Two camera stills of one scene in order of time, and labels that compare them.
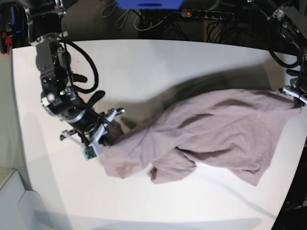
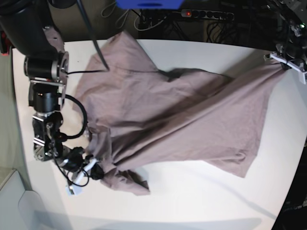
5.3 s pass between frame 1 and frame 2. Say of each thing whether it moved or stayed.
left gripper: moved
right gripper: moved
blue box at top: stayed
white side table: stayed
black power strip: stayed
